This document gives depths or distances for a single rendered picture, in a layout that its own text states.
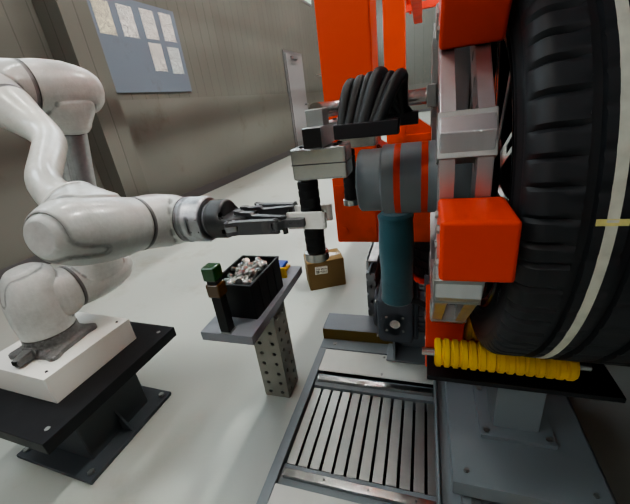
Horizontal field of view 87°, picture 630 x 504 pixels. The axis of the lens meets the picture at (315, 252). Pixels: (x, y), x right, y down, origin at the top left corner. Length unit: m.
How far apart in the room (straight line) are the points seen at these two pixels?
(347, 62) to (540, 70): 0.79
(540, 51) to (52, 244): 0.64
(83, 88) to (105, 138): 2.72
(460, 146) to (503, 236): 0.12
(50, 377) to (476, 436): 1.17
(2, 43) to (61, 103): 2.81
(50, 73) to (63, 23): 2.85
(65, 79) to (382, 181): 0.86
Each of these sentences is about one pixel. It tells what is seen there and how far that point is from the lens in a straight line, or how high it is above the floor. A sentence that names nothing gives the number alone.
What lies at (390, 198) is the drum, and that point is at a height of 0.83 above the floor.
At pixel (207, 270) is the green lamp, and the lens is 0.90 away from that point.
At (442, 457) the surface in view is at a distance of 1.06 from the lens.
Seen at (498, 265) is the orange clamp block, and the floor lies 0.84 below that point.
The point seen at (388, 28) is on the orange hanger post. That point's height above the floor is 1.47.
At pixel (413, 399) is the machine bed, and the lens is 1.28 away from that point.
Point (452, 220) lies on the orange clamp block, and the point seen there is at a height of 0.88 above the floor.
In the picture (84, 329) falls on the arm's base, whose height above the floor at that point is 0.41.
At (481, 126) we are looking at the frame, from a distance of 0.44.
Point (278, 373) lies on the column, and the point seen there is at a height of 0.10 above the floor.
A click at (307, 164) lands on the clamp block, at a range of 0.54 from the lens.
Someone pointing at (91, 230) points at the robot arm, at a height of 0.88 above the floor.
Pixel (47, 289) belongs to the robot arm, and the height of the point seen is 0.60.
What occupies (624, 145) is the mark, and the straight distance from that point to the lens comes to 0.43.
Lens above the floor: 1.01
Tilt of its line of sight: 24 degrees down
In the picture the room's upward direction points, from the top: 8 degrees counter-clockwise
